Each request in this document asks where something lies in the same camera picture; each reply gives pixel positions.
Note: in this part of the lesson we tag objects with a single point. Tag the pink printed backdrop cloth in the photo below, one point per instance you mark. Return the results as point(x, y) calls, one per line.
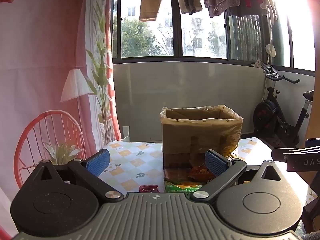
point(37, 67)

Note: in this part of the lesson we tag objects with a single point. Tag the brown wooden board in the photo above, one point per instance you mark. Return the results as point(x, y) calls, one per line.
point(315, 120)

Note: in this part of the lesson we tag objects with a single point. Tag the beige hanging garment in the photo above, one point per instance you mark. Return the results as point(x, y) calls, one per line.
point(150, 0)

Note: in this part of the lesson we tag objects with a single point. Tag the red orange snack packet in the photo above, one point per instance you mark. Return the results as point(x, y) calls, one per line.
point(197, 173)

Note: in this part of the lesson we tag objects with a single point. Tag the white plastic container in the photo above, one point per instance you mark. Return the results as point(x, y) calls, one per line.
point(125, 133)

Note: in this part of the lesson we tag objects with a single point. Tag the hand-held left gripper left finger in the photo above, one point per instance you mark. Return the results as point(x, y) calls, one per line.
point(100, 162)

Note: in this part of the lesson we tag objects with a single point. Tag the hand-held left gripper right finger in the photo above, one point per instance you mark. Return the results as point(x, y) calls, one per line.
point(216, 165)

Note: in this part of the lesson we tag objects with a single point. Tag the orange clear snack packet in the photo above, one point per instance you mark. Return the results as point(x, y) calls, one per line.
point(175, 175)

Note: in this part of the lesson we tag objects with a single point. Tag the white hanging bag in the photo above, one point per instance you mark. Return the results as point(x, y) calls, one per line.
point(270, 50)

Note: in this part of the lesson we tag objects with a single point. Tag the small red snack packet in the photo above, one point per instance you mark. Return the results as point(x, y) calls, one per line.
point(148, 188)

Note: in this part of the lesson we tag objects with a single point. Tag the crumpled beige cloth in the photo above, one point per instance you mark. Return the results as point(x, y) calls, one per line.
point(256, 63)

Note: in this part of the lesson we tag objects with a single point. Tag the black exercise bike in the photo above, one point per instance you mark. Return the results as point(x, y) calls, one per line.
point(275, 110)

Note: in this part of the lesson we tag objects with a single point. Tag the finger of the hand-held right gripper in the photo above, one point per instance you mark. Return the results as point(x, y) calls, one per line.
point(300, 161)
point(313, 144)

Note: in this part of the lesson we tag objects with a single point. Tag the green snack packet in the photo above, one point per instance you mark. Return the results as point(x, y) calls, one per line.
point(180, 188)

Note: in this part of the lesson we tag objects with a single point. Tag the brown cardboard box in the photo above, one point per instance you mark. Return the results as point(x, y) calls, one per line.
point(175, 158)

